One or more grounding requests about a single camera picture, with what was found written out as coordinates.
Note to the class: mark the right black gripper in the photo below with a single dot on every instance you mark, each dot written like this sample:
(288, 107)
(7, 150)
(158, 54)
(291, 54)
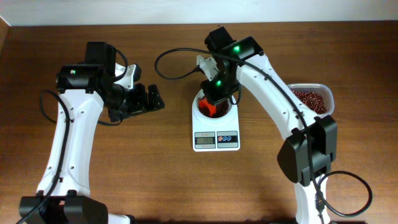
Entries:
(213, 94)

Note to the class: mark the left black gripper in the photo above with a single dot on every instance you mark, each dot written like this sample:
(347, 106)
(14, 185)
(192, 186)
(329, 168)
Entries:
(138, 100)

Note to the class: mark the red adzuki beans in container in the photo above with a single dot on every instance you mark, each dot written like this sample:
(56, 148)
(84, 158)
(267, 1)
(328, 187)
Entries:
(312, 100)

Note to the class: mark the white digital kitchen scale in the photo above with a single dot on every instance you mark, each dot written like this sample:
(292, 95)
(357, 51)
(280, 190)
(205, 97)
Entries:
(211, 135)

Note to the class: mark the clear plastic food container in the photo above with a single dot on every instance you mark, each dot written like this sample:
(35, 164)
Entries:
(322, 90)

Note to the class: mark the white round bowl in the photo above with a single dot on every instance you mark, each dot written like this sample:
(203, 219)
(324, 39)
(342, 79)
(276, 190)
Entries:
(199, 96)

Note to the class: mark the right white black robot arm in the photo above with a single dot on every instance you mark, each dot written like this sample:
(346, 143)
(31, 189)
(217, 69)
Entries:
(309, 146)

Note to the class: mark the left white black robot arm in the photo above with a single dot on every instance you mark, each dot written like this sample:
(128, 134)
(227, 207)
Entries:
(83, 91)

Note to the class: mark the red adzuki beans in bowl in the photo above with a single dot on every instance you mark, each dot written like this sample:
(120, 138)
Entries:
(222, 109)

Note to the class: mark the orange plastic measuring scoop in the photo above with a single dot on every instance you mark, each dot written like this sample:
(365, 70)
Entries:
(206, 108)

